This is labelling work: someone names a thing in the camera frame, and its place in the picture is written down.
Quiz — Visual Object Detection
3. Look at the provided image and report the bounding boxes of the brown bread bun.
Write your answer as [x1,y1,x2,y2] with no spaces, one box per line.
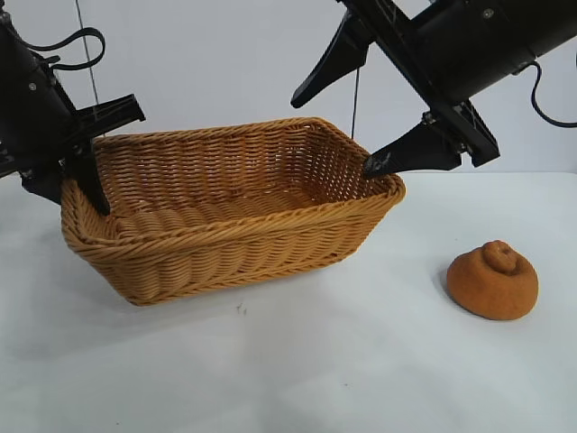
[445,240,540,322]

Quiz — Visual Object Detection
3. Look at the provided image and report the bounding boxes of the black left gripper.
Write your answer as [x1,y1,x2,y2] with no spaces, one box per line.
[0,62,146,217]

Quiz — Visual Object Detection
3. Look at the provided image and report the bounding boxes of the woven tan wicker basket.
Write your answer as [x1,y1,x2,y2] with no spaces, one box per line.
[60,116,407,308]

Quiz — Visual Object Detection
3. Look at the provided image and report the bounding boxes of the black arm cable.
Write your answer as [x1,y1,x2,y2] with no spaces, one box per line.
[22,27,107,72]
[517,60,577,127]

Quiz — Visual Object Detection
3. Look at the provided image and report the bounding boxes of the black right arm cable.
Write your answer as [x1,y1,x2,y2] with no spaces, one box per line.
[517,60,577,127]

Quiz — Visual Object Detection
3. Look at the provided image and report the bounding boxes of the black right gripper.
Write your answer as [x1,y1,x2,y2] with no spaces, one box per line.
[290,0,536,179]

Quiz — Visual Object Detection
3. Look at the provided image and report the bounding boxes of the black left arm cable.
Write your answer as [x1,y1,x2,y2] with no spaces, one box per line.
[22,27,107,72]

